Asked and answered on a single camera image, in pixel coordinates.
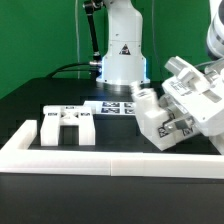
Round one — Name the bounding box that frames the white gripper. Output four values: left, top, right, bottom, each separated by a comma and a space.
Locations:
161, 64, 224, 137

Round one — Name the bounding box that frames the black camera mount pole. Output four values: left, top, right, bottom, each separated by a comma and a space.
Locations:
83, 0, 101, 61

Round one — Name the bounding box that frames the white U-shaped border frame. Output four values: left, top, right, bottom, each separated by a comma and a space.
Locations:
0, 120, 224, 179

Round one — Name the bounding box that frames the white chair seat part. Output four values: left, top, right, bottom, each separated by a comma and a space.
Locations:
130, 82, 199, 151

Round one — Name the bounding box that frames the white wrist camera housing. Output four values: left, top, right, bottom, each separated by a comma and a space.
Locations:
165, 56, 203, 84

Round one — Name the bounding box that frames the black cable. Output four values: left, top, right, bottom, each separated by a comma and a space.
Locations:
45, 61, 101, 80

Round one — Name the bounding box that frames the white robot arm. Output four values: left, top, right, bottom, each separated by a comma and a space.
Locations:
97, 0, 224, 136

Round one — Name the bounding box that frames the white sheet with tags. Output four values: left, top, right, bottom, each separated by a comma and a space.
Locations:
84, 101, 135, 116

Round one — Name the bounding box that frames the white chair back part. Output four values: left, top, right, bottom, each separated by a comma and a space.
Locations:
40, 105, 95, 146

